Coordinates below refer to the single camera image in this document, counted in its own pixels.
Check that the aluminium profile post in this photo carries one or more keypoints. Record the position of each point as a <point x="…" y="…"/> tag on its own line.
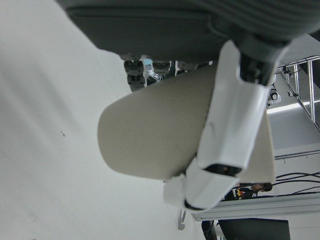
<point x="250" y="208"/>

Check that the beige paper cup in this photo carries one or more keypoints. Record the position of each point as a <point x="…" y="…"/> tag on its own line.
<point x="150" y="135"/>

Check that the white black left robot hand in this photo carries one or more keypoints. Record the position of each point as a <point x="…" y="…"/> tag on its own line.
<point x="150" y="25"/>

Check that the aluminium camera mounting frame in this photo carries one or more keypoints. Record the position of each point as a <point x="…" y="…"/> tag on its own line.
<point x="311" y="100"/>

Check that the black Huawei monitor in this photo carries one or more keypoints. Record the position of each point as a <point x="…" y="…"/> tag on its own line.
<point x="255" y="231"/>

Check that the person in dark shirt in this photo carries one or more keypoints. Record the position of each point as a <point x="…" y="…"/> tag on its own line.
<point x="250" y="193"/>

